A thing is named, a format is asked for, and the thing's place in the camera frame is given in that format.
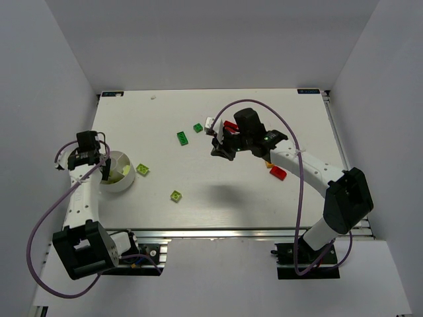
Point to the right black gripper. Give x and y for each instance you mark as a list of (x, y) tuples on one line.
[(225, 142)]

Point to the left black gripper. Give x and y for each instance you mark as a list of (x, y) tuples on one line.
[(106, 168)]

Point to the dark green square lego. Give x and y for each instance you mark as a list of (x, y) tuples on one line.
[(197, 127)]

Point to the dark green long lego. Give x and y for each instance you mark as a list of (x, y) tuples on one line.
[(182, 138)]

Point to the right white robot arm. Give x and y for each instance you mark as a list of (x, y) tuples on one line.
[(346, 192)]

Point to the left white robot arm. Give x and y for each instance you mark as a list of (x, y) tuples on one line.
[(83, 245)]

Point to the white round divided container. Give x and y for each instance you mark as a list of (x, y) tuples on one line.
[(117, 182)]

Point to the red rectangular lego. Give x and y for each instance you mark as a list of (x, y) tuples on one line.
[(230, 126)]

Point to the red sloped lego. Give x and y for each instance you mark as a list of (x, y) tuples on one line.
[(278, 173)]

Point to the lime lego table centre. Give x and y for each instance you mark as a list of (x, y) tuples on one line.
[(176, 196)]

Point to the left blue table label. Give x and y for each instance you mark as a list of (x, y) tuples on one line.
[(112, 94)]

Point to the blue table label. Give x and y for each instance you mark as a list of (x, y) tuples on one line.
[(308, 91), (112, 94)]

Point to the right blue table label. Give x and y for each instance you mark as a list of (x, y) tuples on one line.
[(308, 91)]

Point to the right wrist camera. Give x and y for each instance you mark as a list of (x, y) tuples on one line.
[(214, 128)]

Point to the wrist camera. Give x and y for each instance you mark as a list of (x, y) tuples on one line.
[(214, 128), (61, 161)]

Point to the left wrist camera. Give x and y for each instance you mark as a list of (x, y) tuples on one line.
[(61, 161)]

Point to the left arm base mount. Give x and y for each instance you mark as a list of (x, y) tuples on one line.
[(137, 257)]

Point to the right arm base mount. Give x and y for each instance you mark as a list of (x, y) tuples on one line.
[(323, 267)]

